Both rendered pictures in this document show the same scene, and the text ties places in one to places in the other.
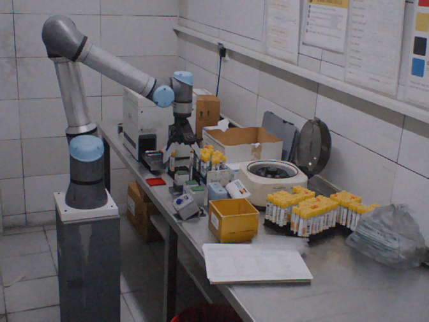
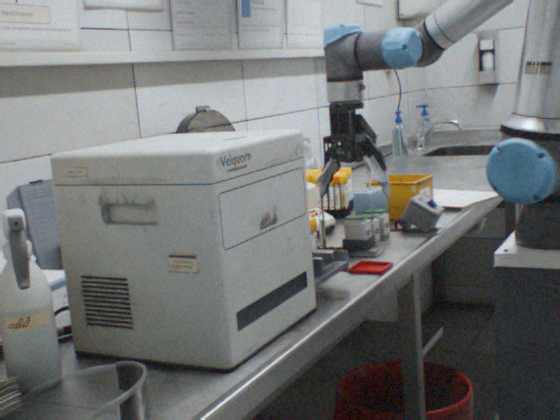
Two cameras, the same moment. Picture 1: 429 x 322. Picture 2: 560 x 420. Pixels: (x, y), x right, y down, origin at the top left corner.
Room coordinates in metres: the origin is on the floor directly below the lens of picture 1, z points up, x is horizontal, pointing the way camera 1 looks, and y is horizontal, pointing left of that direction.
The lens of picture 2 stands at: (3.19, 1.26, 1.26)
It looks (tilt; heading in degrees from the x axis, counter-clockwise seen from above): 10 degrees down; 232
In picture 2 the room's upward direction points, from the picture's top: 5 degrees counter-clockwise
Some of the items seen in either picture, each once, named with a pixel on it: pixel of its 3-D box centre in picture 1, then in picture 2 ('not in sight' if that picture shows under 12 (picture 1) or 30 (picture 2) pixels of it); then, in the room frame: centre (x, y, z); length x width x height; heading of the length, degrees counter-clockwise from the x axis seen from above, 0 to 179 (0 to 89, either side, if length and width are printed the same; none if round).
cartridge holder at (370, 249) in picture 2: (181, 187); (359, 245); (2.09, 0.13, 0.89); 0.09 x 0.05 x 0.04; 114
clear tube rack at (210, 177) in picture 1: (209, 170); not in sight; (2.25, 0.02, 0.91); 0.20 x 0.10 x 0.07; 24
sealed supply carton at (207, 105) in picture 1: (191, 109); not in sight; (3.07, 0.14, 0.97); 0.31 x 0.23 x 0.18; 17
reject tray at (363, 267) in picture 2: (156, 181); (370, 267); (2.17, 0.24, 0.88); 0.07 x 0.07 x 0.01; 24
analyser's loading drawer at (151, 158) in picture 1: (151, 156); (308, 271); (2.36, 0.28, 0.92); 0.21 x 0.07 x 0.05; 24
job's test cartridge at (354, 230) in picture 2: (181, 180); (358, 232); (2.09, 0.13, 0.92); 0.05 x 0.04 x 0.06; 114
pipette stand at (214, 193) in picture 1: (216, 200); (371, 210); (1.91, -0.02, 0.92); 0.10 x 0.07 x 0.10; 18
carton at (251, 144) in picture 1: (241, 150); not in sight; (2.43, -0.12, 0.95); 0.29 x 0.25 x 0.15; 114
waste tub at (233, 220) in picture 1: (233, 220); (400, 197); (1.74, -0.07, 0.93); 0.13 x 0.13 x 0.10; 20
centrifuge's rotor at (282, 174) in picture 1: (271, 176); not in sight; (2.08, -0.23, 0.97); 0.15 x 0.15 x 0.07
